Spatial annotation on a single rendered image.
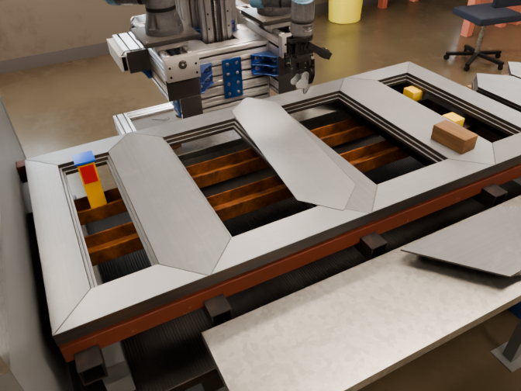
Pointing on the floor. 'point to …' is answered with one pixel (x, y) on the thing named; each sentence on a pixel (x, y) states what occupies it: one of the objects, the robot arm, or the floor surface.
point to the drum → (344, 11)
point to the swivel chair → (499, 11)
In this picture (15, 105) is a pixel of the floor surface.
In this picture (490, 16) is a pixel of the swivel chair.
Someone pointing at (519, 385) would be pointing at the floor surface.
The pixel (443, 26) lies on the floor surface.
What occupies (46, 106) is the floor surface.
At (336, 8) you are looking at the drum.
